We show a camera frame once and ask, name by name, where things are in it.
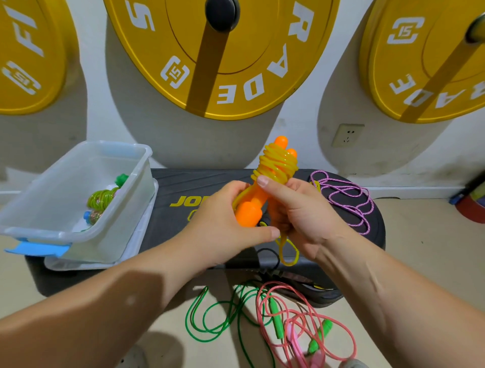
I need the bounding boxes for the person's left hand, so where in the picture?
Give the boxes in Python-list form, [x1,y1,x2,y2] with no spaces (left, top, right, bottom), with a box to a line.
[178,179,281,271]

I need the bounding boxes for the person's right hand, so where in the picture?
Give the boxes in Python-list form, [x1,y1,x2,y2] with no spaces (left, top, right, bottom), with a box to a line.
[256,176,355,262]

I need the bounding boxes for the purple rope with foam handles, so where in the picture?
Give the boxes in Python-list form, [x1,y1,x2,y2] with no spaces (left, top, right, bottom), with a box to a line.
[309,170,376,236]

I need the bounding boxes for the orange handled yellow jump rope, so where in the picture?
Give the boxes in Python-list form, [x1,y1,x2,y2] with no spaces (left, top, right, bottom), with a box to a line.
[231,135,302,266]

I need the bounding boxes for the pile of jump ropes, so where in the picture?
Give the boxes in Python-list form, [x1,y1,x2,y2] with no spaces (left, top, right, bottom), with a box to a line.
[185,281,357,368]

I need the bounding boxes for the clear plastic storage bin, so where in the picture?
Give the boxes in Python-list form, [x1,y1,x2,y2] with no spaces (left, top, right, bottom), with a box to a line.
[0,141,153,245]

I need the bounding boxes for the person's right forearm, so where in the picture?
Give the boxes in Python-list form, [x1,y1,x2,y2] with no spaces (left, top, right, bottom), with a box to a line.
[326,234,485,368]

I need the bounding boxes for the person's left forearm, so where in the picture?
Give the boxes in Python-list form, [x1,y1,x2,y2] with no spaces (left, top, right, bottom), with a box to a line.
[0,241,200,368]

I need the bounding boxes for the person's left grey shoe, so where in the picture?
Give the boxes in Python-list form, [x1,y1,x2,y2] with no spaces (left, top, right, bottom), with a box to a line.
[117,345,149,368]

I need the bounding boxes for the black aerobic step platform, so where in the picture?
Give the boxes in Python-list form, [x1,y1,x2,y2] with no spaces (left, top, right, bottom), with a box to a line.
[25,168,386,308]

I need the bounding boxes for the translucent plastic lid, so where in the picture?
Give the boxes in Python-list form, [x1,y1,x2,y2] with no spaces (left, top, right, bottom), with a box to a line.
[43,179,159,271]

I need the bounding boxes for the red fire extinguisher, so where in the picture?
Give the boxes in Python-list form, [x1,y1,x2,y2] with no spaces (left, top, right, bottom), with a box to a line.
[449,173,485,224]

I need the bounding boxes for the large yellow weight plate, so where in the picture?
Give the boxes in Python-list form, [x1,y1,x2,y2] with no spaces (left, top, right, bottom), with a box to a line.
[104,0,341,121]

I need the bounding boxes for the blue plastic piece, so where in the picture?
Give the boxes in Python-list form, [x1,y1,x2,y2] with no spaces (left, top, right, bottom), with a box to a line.
[4,241,71,259]

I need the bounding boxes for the black plate peg cap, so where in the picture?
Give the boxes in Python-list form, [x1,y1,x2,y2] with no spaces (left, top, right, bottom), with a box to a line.
[205,0,241,33]

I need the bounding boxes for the white wall socket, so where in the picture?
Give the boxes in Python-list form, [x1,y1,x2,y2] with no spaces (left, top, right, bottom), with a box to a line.
[331,123,365,149]

